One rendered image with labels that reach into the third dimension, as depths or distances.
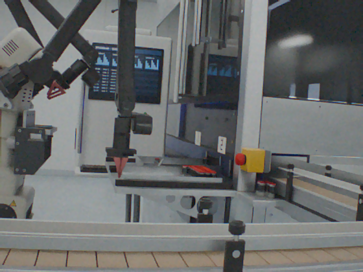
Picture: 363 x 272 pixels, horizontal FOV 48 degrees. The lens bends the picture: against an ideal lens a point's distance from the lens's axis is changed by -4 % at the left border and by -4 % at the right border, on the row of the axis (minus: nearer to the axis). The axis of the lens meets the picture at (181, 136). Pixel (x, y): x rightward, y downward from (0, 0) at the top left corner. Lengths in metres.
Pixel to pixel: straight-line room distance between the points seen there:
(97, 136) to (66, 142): 4.59
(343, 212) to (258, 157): 0.37
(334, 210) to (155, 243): 0.66
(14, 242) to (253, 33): 1.10
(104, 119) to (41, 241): 1.82
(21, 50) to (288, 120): 0.94
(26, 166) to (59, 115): 5.42
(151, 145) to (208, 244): 1.83
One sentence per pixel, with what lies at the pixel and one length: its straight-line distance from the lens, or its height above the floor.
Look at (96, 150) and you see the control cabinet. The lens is 2.32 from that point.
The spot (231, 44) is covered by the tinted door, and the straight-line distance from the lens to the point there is 1.61.
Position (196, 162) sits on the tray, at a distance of 2.04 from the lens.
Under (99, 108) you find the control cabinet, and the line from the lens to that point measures 2.31.
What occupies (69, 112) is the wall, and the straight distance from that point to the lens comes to 6.87.
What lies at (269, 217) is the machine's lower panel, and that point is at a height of 0.79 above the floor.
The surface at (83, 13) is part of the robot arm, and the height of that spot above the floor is 1.41.
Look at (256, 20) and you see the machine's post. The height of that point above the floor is 1.45.
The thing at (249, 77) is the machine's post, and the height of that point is 1.26.
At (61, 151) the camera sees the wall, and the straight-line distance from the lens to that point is 6.91.
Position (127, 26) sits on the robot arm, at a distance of 1.37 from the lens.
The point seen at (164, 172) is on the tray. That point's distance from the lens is 1.67.
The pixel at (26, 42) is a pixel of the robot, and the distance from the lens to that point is 1.51.
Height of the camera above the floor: 1.13
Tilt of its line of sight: 3 degrees down
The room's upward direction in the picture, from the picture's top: 4 degrees clockwise
